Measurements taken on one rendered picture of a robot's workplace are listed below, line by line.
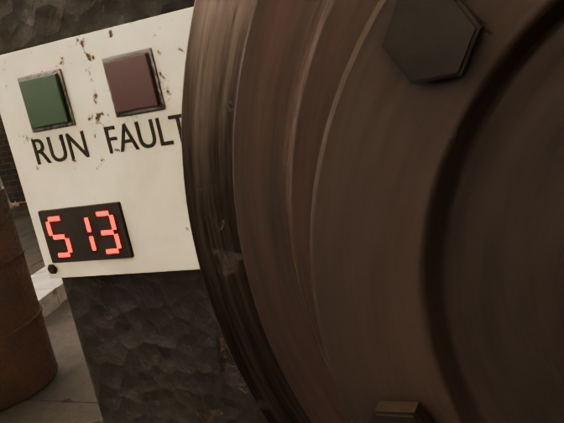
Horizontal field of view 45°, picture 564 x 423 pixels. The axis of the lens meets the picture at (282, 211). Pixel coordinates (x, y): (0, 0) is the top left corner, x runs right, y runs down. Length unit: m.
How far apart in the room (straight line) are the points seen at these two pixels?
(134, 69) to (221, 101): 0.18
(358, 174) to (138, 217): 0.34
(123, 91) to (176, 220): 0.10
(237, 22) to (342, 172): 0.12
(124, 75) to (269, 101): 0.23
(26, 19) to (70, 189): 0.13
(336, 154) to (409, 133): 0.02
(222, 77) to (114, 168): 0.23
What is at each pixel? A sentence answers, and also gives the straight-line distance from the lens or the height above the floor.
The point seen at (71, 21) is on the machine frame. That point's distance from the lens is 0.55.
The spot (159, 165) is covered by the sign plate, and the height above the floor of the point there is 1.14.
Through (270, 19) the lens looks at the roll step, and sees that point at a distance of 0.28.
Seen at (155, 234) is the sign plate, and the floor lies 1.09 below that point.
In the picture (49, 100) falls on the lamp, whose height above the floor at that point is 1.20.
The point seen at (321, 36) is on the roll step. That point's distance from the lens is 0.25.
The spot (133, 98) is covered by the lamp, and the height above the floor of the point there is 1.19.
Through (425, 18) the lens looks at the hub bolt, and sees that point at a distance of 0.18.
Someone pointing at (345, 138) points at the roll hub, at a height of 1.17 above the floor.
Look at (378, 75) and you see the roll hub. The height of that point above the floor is 1.19.
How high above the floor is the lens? 1.20
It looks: 13 degrees down
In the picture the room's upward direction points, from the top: 12 degrees counter-clockwise
